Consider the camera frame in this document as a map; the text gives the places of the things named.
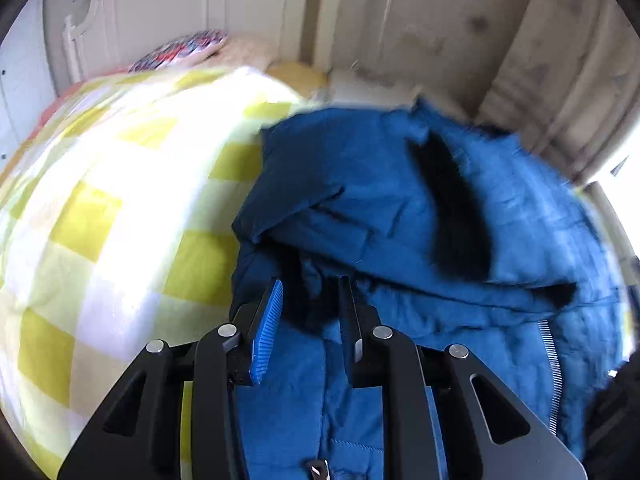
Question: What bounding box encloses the white wardrobe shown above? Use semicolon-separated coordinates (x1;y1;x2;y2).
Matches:
0;0;57;161

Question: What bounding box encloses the blue jacket with black fur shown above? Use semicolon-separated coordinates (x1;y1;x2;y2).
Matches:
231;97;626;480

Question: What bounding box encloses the dark cloth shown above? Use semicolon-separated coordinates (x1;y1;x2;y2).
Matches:
585;370;640;480

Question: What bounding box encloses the white headboard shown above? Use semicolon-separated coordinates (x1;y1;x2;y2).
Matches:
42;0;323;86

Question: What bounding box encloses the yellow checkered blanket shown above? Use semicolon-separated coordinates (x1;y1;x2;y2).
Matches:
0;66;326;480

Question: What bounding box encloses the beige plush pillow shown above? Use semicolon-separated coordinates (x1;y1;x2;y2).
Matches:
220;35;281;68

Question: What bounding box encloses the yellow cushion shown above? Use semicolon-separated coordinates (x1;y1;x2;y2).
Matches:
265;60;328;93

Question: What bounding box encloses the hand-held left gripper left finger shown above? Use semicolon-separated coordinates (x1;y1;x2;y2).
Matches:
56;278;285;480

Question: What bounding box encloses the colourful patterned pillow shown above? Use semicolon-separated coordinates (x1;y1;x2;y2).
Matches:
127;30;228;75

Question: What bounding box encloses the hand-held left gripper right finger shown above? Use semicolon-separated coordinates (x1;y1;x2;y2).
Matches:
337;275;589;480

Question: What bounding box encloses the orange patterned blanket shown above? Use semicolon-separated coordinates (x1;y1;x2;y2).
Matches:
27;94;68;141

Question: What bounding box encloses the beige curtain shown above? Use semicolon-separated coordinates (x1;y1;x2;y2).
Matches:
475;0;640;186

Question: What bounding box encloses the white bedside table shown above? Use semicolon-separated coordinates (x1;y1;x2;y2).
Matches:
327;67;426;108

